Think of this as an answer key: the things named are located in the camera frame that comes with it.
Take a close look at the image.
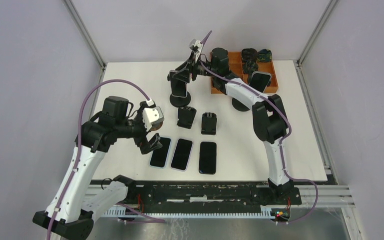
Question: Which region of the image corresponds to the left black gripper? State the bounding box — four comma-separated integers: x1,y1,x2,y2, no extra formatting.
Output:
115,103,162,154

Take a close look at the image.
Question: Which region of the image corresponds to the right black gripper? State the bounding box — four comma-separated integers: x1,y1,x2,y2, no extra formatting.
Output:
173,51,217,84

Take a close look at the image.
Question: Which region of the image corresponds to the light blue case phone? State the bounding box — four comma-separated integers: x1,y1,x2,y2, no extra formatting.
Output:
149,137,171,168

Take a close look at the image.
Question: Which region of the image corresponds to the lavender case phone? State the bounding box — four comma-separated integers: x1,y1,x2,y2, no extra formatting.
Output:
170,138,193,171

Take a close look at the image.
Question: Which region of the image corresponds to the black round stand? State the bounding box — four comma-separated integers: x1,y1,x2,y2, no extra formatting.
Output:
167,75,191,108
231,98,250,112

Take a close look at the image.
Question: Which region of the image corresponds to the black small phone stand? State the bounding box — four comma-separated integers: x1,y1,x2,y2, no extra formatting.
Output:
177,106,197,129

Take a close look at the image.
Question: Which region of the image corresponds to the black phone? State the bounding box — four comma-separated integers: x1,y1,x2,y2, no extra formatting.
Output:
198,141,217,175

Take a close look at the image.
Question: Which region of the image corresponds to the black wedge phone stand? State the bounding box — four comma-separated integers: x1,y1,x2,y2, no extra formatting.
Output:
201,112,217,136

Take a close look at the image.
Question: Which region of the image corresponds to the grey case phone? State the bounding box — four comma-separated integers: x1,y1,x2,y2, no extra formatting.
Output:
170,79,188,98

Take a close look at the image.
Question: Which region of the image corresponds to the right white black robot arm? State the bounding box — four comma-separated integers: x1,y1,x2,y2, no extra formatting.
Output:
167,47,294,204

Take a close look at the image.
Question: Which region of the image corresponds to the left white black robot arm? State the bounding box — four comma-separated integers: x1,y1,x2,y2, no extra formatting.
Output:
32,96,164,240

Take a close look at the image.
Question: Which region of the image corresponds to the pink case phone tilted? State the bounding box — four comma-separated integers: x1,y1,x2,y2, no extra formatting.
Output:
248,71,272,93

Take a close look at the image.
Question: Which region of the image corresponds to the orange compartment tray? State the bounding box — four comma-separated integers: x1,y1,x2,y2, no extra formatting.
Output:
205,47,278,94

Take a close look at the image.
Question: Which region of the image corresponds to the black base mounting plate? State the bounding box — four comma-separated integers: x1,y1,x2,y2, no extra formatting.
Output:
89,175,302,215

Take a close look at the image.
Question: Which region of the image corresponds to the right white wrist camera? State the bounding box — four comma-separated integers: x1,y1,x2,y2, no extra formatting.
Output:
189,39,204,64

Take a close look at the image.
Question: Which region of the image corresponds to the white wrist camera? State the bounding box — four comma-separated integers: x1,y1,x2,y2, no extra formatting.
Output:
189,39,204,64
143,99,164,132

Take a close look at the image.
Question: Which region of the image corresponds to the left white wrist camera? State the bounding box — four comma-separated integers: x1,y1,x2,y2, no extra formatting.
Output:
143,99,164,132

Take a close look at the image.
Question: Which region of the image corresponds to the black strap top tray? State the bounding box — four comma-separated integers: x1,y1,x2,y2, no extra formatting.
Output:
241,47,259,64

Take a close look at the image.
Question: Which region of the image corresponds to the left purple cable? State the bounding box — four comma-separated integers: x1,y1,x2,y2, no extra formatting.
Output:
45,79,165,240

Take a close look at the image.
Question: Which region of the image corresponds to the dark green strap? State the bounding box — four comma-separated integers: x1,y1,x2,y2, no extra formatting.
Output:
256,48,273,64

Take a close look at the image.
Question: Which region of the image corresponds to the white cable duct rail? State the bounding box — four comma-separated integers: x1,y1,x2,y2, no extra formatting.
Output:
101,205,290,220

